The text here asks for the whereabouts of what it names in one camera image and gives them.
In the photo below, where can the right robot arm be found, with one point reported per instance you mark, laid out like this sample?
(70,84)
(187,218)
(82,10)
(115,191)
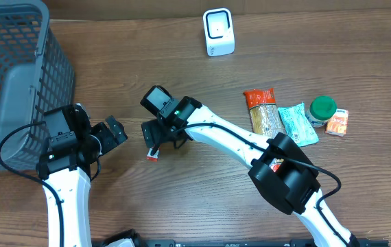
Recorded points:
(279,169)

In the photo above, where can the green lid jar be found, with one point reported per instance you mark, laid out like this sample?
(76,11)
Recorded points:
(321,110)

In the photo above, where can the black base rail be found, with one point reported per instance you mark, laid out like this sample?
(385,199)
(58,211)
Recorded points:
(172,243)

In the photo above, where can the red snack package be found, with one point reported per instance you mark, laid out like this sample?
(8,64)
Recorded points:
(264,114)

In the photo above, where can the grey plastic mesh basket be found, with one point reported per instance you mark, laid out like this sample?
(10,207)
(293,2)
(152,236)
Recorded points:
(35,74)

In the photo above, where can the white barcode scanner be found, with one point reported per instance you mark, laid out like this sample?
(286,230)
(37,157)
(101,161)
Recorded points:
(219,32)

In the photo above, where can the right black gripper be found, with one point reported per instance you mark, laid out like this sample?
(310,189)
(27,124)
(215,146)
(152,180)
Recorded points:
(150,138)

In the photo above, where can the teal tissue packet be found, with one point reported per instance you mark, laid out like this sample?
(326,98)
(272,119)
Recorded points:
(297,126)

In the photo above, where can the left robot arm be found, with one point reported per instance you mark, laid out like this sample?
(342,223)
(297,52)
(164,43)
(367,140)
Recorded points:
(64,166)

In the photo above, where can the red stick sachet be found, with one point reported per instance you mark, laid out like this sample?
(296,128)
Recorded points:
(152,155)

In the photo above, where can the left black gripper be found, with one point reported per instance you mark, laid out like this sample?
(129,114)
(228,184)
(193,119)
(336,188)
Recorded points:
(104,138)

